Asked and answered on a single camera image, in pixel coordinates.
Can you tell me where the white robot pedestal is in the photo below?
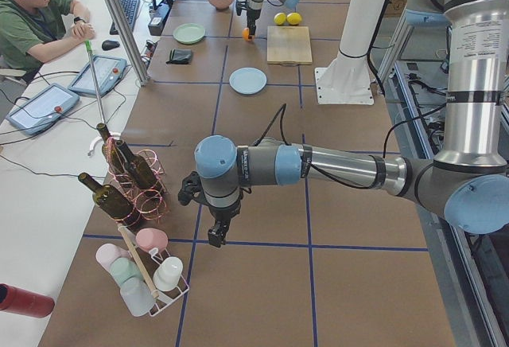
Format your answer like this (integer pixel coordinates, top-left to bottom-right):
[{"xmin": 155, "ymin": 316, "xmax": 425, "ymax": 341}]
[{"xmin": 315, "ymin": 0, "xmax": 386, "ymax": 105}]

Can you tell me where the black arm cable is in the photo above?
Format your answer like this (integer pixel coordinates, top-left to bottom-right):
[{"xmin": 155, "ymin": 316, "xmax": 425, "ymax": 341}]
[{"xmin": 254, "ymin": 103, "xmax": 446, "ymax": 191}]

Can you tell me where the rear green wine bottle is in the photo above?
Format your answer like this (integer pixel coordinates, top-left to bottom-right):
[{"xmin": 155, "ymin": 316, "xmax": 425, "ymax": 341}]
[{"xmin": 96, "ymin": 123, "xmax": 124, "ymax": 175}]

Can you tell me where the aluminium frame post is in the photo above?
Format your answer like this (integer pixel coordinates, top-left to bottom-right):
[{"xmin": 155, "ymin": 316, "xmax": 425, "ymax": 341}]
[{"xmin": 104, "ymin": 0, "xmax": 149, "ymax": 87}]

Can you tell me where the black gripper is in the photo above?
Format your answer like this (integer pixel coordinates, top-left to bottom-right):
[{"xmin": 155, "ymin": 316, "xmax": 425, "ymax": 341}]
[
  {"xmin": 247, "ymin": 8, "xmax": 260, "ymax": 41},
  {"xmin": 208, "ymin": 203, "xmax": 241, "ymax": 248}
]

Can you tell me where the white cup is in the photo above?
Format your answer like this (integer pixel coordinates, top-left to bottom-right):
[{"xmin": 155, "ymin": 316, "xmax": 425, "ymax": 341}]
[{"xmin": 153, "ymin": 256, "xmax": 183, "ymax": 291}]

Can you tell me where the mint green cup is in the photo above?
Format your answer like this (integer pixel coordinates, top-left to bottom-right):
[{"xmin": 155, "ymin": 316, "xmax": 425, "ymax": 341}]
[{"xmin": 109, "ymin": 257, "xmax": 142, "ymax": 287}]

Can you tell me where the orange fruit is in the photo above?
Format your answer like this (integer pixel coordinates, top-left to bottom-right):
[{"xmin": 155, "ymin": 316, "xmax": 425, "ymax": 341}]
[{"xmin": 242, "ymin": 28, "xmax": 255, "ymax": 41}]

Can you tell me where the lemon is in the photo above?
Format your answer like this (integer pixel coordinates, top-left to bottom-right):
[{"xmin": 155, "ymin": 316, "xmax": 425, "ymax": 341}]
[
  {"xmin": 286, "ymin": 12, "xmax": 302, "ymax": 25},
  {"xmin": 273, "ymin": 12, "xmax": 286, "ymax": 26}
]

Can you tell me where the bamboo cutting board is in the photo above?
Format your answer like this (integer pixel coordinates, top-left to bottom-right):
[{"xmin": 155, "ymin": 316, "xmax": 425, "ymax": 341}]
[{"xmin": 266, "ymin": 26, "xmax": 313, "ymax": 65}]

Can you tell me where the middle green wine bottle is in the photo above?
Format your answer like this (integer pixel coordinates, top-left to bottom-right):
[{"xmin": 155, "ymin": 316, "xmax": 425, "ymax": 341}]
[{"xmin": 115, "ymin": 140, "xmax": 162, "ymax": 193}]

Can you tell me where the white wire cup rack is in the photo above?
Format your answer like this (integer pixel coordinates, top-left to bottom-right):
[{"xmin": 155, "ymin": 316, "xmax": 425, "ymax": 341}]
[{"xmin": 131, "ymin": 232, "xmax": 189, "ymax": 317}]

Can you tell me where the green wine bottle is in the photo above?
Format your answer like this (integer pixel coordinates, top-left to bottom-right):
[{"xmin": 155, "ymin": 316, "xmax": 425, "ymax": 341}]
[
  {"xmin": 115, "ymin": 140, "xmax": 162, "ymax": 193},
  {"xmin": 78, "ymin": 172, "xmax": 144, "ymax": 232},
  {"xmin": 96, "ymin": 123, "xmax": 124, "ymax": 175}
]

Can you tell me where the front green wine bottle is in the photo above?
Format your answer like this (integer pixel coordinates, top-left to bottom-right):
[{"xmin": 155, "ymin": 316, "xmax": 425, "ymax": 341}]
[{"xmin": 78, "ymin": 172, "xmax": 144, "ymax": 232}]

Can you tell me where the green plate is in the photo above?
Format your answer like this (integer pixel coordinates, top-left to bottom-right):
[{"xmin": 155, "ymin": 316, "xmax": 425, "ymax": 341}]
[{"xmin": 173, "ymin": 23, "xmax": 206, "ymax": 45}]

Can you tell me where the red cylinder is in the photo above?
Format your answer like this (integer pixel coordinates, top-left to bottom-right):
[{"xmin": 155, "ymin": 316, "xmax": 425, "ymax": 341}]
[{"xmin": 1, "ymin": 283, "xmax": 55, "ymax": 318}]

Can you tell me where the light blue plate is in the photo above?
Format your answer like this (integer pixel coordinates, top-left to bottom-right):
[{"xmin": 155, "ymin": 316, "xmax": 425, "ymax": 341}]
[{"xmin": 229, "ymin": 68, "xmax": 267, "ymax": 96}]

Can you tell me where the left lemon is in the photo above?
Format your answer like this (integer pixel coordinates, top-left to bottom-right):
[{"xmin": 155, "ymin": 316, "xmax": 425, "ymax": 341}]
[{"xmin": 273, "ymin": 12, "xmax": 286, "ymax": 26}]

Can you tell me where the metal rod green tip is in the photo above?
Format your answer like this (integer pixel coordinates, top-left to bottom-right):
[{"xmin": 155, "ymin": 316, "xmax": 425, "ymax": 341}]
[{"xmin": 84, "ymin": 40, "xmax": 107, "ymax": 124}]

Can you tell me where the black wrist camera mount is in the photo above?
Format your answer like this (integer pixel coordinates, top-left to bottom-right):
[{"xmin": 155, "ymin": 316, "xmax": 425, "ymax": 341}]
[{"xmin": 177, "ymin": 171, "xmax": 207, "ymax": 206}]

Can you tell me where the copper wire bottle rack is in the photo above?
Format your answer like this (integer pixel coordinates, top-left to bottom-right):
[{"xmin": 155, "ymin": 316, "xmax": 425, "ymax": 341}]
[{"xmin": 108, "ymin": 147, "xmax": 168, "ymax": 223}]

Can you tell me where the near blue teach pendant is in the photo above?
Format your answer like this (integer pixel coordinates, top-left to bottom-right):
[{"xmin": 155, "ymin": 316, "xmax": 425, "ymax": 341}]
[{"xmin": 6, "ymin": 84, "xmax": 80, "ymax": 135}]

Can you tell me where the far blue teach pendant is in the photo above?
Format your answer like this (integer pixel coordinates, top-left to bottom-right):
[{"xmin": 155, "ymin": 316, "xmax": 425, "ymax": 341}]
[{"xmin": 68, "ymin": 55, "xmax": 127, "ymax": 96}]

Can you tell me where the grey-green cup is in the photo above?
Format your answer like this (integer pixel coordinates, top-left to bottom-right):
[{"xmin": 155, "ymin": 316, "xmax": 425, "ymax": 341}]
[{"xmin": 120, "ymin": 277, "xmax": 156, "ymax": 317}]

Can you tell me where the right lemon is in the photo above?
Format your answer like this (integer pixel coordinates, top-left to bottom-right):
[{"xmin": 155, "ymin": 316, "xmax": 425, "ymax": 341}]
[{"xmin": 286, "ymin": 12, "xmax": 302, "ymax": 25}]

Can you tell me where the seated person green shirt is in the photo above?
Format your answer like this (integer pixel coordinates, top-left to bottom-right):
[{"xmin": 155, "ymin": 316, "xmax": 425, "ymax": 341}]
[{"xmin": 1, "ymin": 0, "xmax": 95, "ymax": 80}]

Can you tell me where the grey folded cloth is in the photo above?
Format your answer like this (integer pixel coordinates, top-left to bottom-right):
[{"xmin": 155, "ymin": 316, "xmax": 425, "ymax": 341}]
[{"xmin": 166, "ymin": 49, "xmax": 193, "ymax": 64}]

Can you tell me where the blue teach pendant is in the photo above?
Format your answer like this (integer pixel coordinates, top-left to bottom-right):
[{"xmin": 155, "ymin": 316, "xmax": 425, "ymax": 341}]
[
  {"xmin": 68, "ymin": 55, "xmax": 127, "ymax": 96},
  {"xmin": 6, "ymin": 84, "xmax": 80, "ymax": 135}
]

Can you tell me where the black keyboard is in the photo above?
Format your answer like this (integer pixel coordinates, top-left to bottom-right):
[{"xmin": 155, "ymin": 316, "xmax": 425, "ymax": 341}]
[{"xmin": 119, "ymin": 0, "xmax": 141, "ymax": 30}]

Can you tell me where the wooden rack handle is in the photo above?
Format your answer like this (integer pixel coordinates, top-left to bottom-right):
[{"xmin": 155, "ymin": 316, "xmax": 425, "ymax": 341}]
[{"xmin": 118, "ymin": 225, "xmax": 159, "ymax": 298}]

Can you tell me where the light pink cup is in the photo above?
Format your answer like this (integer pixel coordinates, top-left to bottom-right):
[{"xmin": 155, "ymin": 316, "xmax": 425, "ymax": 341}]
[{"xmin": 95, "ymin": 244, "xmax": 131, "ymax": 272}]

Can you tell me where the black computer mouse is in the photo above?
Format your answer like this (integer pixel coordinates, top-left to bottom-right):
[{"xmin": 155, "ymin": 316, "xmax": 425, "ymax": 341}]
[{"xmin": 101, "ymin": 40, "xmax": 120, "ymax": 51}]

